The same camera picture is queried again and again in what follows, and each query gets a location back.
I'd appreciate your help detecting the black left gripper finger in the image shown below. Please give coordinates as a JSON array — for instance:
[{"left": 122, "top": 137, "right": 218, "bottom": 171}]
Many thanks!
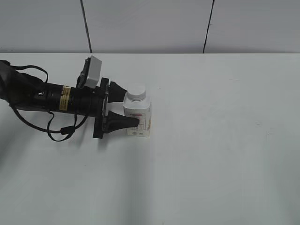
[
  {"left": 105, "top": 111, "right": 139, "bottom": 133},
  {"left": 108, "top": 82, "right": 127, "bottom": 103}
]

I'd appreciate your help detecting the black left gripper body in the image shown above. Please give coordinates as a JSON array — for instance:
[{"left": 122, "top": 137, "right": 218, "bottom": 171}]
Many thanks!
[{"left": 93, "top": 78, "right": 110, "bottom": 139}]

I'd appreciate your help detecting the white screw cap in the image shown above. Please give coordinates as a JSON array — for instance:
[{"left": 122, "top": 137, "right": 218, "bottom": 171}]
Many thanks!
[{"left": 127, "top": 83, "right": 147, "bottom": 102}]

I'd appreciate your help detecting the white square drink bottle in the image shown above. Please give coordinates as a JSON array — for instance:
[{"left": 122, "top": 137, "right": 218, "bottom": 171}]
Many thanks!
[{"left": 123, "top": 92, "right": 151, "bottom": 137}]

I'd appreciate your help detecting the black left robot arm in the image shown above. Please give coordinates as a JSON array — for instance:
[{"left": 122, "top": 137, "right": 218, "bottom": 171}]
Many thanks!
[{"left": 0, "top": 56, "right": 139, "bottom": 140}]

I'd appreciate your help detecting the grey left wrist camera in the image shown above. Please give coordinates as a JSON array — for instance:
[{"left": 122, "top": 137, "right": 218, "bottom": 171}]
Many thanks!
[{"left": 76, "top": 56, "right": 102, "bottom": 89}]

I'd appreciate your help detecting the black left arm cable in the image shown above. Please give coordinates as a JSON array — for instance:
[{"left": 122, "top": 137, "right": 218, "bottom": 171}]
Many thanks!
[{"left": 9, "top": 64, "right": 88, "bottom": 142}]

